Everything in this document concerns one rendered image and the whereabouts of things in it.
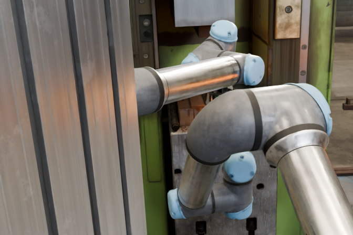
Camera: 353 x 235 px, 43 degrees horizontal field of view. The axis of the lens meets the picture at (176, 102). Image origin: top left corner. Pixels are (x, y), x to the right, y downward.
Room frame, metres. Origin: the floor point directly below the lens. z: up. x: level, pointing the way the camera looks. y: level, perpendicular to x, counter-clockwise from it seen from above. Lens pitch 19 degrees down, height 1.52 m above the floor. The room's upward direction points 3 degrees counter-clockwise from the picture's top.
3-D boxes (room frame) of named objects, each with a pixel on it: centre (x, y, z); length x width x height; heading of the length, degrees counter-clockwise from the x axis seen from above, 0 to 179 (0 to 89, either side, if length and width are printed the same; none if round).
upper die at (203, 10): (1.71, -0.10, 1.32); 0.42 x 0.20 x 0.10; 2
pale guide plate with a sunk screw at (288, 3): (1.64, -0.42, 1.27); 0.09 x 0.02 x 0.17; 92
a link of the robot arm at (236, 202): (1.02, -0.13, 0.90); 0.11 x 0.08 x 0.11; 101
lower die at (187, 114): (1.71, -0.10, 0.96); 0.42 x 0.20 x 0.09; 2
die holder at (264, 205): (1.72, -0.15, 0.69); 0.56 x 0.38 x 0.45; 2
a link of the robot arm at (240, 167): (1.03, -0.15, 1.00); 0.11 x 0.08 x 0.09; 2
